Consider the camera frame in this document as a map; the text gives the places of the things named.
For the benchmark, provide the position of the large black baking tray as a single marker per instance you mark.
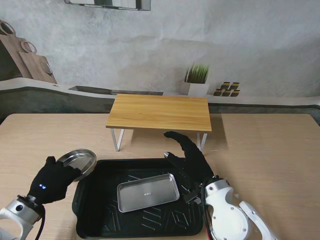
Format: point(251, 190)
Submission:
point(150, 222)

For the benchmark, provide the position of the brown wooden cutting board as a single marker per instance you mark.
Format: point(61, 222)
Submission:
point(35, 67)

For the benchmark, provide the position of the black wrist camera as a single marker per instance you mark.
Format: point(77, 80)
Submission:
point(192, 197)

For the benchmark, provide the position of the potted grass plant white pot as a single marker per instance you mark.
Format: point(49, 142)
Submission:
point(196, 80)

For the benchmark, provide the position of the yellow black spice jar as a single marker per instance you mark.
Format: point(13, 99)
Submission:
point(218, 92)
point(235, 93)
point(235, 86)
point(226, 93)
point(225, 85)

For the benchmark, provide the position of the wooden shelf with white legs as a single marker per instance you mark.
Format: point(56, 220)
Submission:
point(160, 112)

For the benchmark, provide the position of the dark wooden cutting board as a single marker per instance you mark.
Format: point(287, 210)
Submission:
point(11, 55)

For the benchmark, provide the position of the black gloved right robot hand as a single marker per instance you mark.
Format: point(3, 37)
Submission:
point(195, 165)

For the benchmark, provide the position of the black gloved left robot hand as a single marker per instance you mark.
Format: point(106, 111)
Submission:
point(52, 182)

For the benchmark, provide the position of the kidney-shaped steel dish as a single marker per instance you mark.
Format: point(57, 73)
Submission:
point(80, 157)

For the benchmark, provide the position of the hanging wall shelf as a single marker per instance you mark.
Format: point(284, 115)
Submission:
point(107, 3)

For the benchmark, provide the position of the rectangular steel tray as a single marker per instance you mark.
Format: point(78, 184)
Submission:
point(147, 193)

